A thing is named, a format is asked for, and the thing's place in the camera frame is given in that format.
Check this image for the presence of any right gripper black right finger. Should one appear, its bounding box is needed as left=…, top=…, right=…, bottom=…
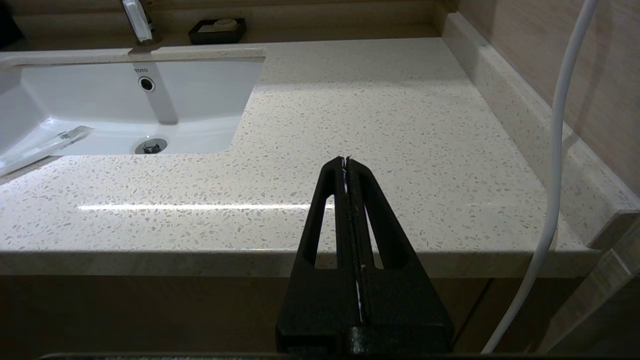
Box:
left=347, top=157, right=453, bottom=351

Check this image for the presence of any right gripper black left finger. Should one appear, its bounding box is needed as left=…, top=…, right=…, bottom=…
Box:
left=276, top=156, right=362, bottom=351

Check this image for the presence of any black amenity box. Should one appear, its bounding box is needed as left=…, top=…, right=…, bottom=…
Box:
left=0, top=0, right=24, bottom=47

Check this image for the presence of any vanity cabinet front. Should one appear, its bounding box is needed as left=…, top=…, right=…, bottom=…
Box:
left=0, top=272, right=501, bottom=357

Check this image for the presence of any chrome sink drain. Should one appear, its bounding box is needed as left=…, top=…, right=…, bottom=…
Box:
left=134, top=138, right=168, bottom=155

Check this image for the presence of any white sink basin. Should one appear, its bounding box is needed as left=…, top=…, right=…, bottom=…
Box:
left=0, top=49, right=266, bottom=173

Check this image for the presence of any black soap dish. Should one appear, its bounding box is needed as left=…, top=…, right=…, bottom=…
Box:
left=188, top=18, right=247, bottom=46

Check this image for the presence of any round soap bar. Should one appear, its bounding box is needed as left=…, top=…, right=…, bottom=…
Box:
left=199, top=18, right=238, bottom=34

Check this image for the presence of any green-banded pack, grey-bristled toothbrush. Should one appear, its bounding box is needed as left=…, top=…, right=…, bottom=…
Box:
left=0, top=125, right=96, bottom=177

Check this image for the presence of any chrome faucet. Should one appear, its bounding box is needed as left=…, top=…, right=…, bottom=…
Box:
left=121, top=0, right=163, bottom=47

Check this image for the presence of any white cable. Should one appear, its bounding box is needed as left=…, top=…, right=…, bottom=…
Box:
left=481, top=0, right=601, bottom=355

